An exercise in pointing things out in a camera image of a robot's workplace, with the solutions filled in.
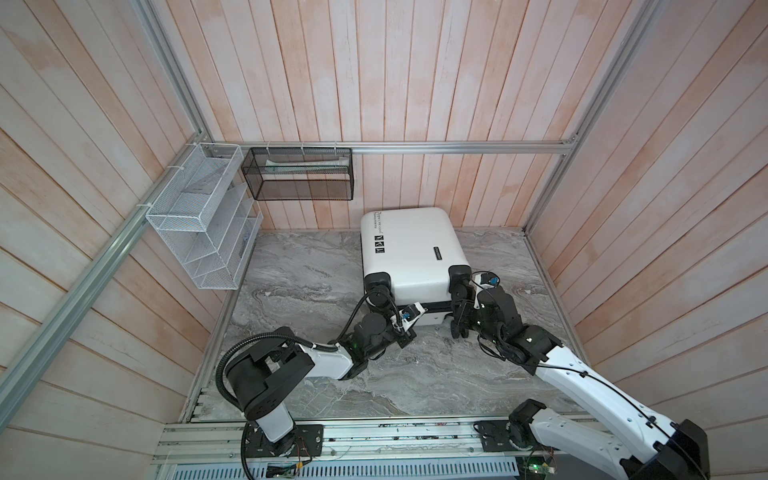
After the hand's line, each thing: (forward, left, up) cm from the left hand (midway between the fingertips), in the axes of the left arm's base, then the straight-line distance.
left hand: (421, 316), depth 82 cm
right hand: (+2, -9, +4) cm, 10 cm away
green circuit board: (-33, -27, -13) cm, 45 cm away
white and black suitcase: (+15, +2, +8) cm, 17 cm away
